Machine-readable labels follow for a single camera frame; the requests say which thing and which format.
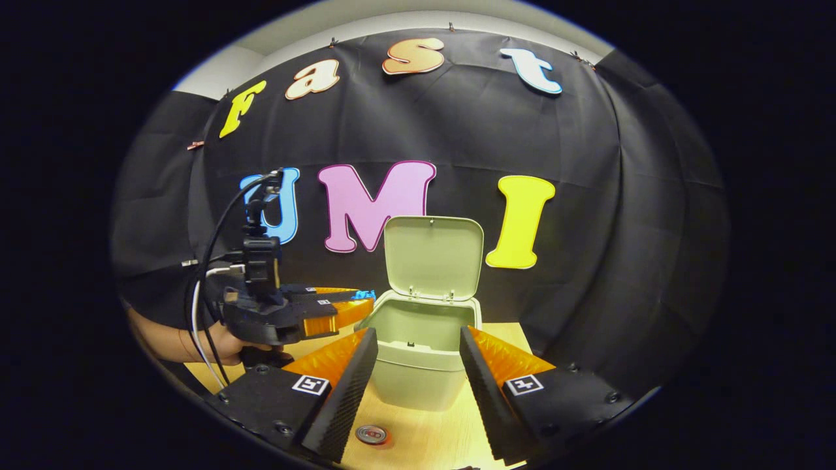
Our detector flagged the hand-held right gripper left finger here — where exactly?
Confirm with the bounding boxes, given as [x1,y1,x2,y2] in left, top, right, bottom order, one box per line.
[209,326,379,464]

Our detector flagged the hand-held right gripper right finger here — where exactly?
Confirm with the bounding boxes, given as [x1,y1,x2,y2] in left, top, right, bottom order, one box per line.
[459,325,634,465]

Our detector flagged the green desktop garbage bin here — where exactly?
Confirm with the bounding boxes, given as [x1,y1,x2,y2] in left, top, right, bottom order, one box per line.
[355,215,485,412]

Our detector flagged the wooden desktop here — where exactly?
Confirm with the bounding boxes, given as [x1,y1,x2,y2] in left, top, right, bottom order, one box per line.
[185,320,531,470]

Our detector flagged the black backdrop cloth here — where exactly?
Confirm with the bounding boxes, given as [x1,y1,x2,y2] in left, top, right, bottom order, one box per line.
[111,29,731,399]

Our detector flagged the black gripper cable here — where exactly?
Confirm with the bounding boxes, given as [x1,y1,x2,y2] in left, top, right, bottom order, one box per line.
[195,170,283,387]

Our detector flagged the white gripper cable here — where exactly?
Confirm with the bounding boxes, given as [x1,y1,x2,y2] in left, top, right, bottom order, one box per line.
[191,264,246,384]

